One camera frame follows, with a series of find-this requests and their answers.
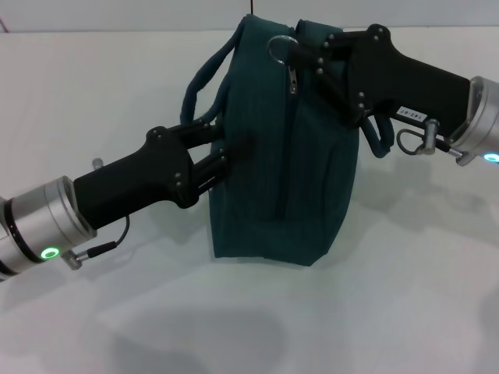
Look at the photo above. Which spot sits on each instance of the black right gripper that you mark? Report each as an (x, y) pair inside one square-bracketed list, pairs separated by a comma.
[(405, 82)]

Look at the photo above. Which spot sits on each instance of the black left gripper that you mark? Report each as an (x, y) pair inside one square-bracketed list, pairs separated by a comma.
[(140, 183)]

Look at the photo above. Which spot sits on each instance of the dark teal insulated lunch bag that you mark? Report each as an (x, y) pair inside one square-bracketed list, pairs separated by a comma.
[(273, 175)]

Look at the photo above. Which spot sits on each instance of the white and silver right arm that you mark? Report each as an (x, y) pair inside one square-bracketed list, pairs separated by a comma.
[(479, 121)]

